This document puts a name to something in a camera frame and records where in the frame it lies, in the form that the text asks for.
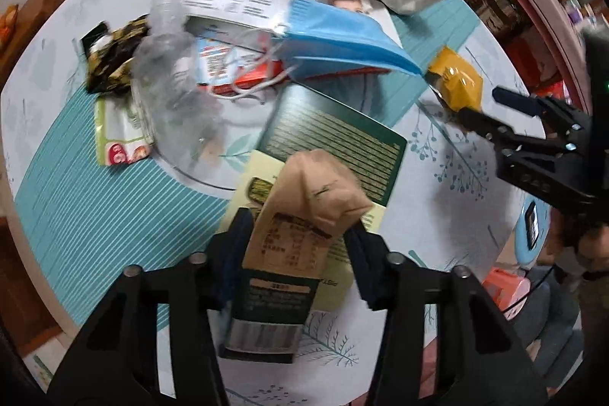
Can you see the crumpled clear plastic bottle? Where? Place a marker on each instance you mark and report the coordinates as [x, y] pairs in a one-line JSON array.
[[176, 115]]

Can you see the beige paper snack bag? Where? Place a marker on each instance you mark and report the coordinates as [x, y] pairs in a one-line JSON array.
[[289, 266]]

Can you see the black yellow wrapper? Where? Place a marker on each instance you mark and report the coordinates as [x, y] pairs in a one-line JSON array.
[[109, 55]]

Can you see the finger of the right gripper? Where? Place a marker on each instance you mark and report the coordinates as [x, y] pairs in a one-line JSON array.
[[486, 126], [527, 105]]

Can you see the green white snack packet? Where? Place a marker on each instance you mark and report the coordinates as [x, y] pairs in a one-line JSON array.
[[119, 137]]

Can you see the red white chocolate box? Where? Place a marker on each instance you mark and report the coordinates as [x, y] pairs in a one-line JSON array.
[[233, 59]]

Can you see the leaf pattern tablecloth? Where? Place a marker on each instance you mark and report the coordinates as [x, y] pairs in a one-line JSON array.
[[85, 222]]

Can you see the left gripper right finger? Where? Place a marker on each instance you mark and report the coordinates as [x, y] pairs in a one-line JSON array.
[[368, 258]]

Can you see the yellow snack wrapper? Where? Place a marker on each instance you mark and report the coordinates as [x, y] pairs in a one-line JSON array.
[[455, 81]]

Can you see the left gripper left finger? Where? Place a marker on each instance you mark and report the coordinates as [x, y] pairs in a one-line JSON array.
[[224, 255]]

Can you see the white printed leaflet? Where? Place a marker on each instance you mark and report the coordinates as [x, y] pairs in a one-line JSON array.
[[247, 21]]

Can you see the blue face mask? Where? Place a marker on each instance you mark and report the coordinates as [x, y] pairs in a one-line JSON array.
[[320, 39]]

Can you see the green and cream box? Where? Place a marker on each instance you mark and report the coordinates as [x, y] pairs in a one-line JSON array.
[[305, 119]]

